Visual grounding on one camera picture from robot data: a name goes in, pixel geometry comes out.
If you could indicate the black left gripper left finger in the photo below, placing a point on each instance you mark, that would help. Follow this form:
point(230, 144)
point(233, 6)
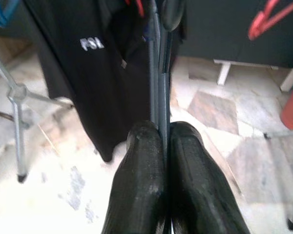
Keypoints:
point(141, 182)

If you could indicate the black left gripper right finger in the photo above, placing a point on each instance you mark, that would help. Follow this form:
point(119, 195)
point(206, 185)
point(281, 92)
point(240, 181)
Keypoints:
point(193, 182)

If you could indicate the dark grey clothes hanger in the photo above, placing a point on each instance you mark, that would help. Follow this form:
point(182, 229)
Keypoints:
point(164, 97)

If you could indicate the black shirt FSL print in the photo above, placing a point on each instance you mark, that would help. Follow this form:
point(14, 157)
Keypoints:
point(88, 85)

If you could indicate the red plastic hanger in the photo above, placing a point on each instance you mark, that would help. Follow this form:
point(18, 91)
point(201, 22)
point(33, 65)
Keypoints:
point(258, 24)

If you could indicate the red hanger with green hook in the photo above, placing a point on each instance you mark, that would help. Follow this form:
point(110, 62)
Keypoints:
point(141, 9)

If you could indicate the blue plastic hanger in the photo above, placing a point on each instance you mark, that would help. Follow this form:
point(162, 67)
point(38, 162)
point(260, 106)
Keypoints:
point(0, 14)

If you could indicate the silver metal clothes rack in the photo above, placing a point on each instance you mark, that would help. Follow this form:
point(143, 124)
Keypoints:
point(19, 126)

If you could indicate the black TV cabinet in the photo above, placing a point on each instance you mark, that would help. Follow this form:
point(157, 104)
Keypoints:
point(234, 36)

